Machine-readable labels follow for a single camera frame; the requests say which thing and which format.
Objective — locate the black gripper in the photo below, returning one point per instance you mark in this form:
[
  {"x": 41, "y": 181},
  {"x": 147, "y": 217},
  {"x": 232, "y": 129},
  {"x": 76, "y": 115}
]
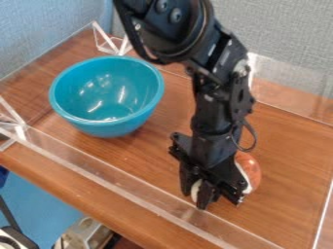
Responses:
[{"x": 199, "y": 152}]

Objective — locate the white brown toy mushroom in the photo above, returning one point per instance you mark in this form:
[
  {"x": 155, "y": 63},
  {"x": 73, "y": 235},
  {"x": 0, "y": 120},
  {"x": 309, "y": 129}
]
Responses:
[{"x": 235, "y": 176}]

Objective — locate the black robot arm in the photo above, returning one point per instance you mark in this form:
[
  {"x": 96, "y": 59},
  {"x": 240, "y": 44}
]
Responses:
[{"x": 176, "y": 31}]

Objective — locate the blue bowl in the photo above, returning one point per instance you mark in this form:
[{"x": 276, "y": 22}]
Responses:
[{"x": 107, "y": 94}]

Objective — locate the clear acrylic front barrier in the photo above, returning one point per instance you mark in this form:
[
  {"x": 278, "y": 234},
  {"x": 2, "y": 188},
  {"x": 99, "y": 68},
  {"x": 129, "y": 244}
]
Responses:
[{"x": 148, "y": 215}]

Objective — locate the clear acrylic barrier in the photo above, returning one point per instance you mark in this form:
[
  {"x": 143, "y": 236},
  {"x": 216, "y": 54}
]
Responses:
[
  {"x": 148, "y": 215},
  {"x": 291, "y": 88}
]

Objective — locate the white device under table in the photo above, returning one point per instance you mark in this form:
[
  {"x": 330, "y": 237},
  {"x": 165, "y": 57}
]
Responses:
[{"x": 85, "y": 234}]

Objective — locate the clear acrylic back barrier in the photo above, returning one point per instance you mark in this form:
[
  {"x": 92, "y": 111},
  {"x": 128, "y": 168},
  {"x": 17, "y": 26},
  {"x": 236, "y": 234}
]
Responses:
[{"x": 291, "y": 88}]

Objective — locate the black chair leg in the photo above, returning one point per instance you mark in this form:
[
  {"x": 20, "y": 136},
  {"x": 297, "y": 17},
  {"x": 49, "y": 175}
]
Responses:
[{"x": 12, "y": 238}]

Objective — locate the clear acrylic left bracket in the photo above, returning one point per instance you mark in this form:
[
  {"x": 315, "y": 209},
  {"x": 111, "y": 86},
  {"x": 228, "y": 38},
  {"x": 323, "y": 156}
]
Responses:
[{"x": 12, "y": 125}]

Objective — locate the clear acrylic corner bracket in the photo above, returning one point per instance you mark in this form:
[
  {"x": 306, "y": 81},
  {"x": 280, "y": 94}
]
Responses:
[{"x": 108, "y": 44}]

